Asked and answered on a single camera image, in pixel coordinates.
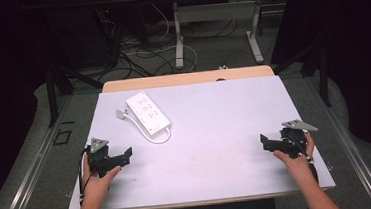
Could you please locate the black metal stand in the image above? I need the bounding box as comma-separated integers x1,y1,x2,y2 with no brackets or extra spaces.
270,37,334,112
43,54,107,128

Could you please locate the bundle of floor cables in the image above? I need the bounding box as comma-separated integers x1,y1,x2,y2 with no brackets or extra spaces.
94,0,244,82

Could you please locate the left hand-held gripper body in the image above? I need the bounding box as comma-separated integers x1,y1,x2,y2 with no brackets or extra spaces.
85,135,121,179

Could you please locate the dark computer tower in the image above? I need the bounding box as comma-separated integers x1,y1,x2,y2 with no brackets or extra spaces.
94,4,125,70

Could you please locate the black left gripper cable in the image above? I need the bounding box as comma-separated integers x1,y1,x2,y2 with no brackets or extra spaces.
75,146,96,207

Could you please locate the aluminium floor rail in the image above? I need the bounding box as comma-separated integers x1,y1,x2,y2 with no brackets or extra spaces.
0,94,82,209
305,71,371,209

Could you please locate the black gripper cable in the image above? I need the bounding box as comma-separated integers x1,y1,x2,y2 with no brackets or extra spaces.
285,133,320,186
75,146,96,207

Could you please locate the white table mat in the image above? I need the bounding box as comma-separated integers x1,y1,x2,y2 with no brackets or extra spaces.
58,70,337,209

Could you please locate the white desk with metal legs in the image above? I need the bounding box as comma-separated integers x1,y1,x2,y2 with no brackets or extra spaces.
150,0,302,73

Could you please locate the wooden table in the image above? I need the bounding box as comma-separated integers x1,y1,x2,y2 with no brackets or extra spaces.
100,63,276,94

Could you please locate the white power strip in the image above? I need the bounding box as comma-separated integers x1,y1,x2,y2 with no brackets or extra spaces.
124,89,173,139

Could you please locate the person's right hand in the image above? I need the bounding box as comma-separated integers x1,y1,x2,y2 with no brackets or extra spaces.
271,131,318,180

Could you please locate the white power plug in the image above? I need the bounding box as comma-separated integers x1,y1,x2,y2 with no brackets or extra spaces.
115,107,129,121

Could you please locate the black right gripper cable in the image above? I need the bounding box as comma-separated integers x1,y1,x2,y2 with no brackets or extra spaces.
285,133,320,186

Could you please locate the white power strip cable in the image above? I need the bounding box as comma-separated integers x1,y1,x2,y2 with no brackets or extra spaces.
123,109,172,147

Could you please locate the person's left hand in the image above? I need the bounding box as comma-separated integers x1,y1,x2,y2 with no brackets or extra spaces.
79,152,125,203

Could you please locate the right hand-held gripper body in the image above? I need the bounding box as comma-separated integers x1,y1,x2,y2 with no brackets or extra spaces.
276,117,321,160

